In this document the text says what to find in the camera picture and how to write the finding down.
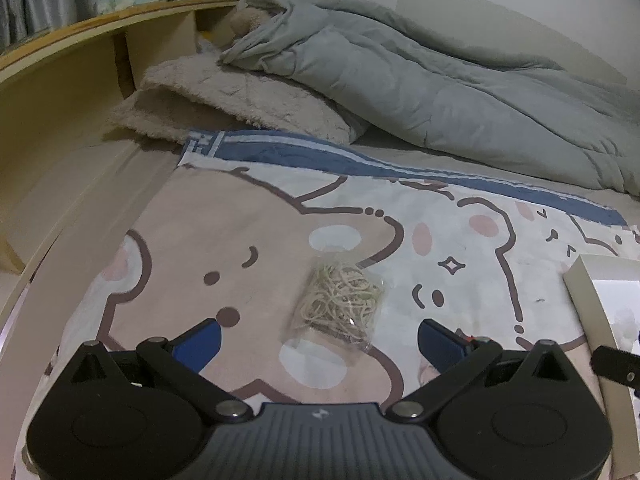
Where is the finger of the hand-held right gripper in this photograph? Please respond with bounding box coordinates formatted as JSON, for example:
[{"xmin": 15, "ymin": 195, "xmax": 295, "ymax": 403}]
[{"xmin": 592, "ymin": 345, "xmax": 640, "ymax": 387}]

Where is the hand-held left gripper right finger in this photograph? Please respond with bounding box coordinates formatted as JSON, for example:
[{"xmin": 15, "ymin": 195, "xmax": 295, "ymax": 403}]
[{"xmin": 385, "ymin": 319, "xmax": 581, "ymax": 423}]

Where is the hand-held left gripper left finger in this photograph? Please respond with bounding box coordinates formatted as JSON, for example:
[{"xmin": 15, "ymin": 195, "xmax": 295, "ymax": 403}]
[{"xmin": 65, "ymin": 319, "xmax": 255, "ymax": 423}]

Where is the white shallow cardboard box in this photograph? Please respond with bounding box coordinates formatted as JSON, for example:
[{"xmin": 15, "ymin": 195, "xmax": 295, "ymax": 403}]
[{"xmin": 562, "ymin": 254, "xmax": 640, "ymax": 478}]

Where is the clear bag of rubber bands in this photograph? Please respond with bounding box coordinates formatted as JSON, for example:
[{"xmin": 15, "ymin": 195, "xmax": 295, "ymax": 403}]
[{"xmin": 287, "ymin": 255, "xmax": 391, "ymax": 348}]

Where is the bear printed blanket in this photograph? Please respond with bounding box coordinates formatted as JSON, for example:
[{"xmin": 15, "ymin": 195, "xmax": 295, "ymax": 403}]
[{"xmin": 10, "ymin": 129, "xmax": 640, "ymax": 480}]

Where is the beige bed sheet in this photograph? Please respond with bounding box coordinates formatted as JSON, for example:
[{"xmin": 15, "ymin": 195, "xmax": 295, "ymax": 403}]
[{"xmin": 350, "ymin": 137, "xmax": 640, "ymax": 221}]

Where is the beige fleece blanket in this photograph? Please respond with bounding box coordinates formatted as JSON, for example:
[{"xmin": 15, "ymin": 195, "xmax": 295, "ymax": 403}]
[{"xmin": 107, "ymin": 55, "xmax": 371, "ymax": 146}]

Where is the grey quilted duvet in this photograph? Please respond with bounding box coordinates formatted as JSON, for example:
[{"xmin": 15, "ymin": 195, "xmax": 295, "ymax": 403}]
[{"xmin": 220, "ymin": 0, "xmax": 640, "ymax": 193}]

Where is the wooden headboard shelf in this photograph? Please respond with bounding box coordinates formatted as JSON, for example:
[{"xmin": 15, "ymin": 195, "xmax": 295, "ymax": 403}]
[{"xmin": 0, "ymin": 0, "xmax": 241, "ymax": 276}]

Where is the white headboard panel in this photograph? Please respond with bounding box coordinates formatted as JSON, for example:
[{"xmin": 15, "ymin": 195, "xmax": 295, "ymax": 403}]
[{"xmin": 397, "ymin": 0, "xmax": 628, "ymax": 86}]

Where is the beige fuzzy cushion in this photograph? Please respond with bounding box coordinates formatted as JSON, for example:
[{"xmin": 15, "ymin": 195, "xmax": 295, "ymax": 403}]
[{"xmin": 230, "ymin": 0, "xmax": 281, "ymax": 38}]

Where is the grey curtain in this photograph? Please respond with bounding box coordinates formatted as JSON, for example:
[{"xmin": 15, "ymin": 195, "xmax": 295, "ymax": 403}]
[{"xmin": 0, "ymin": 0, "xmax": 146, "ymax": 53}]

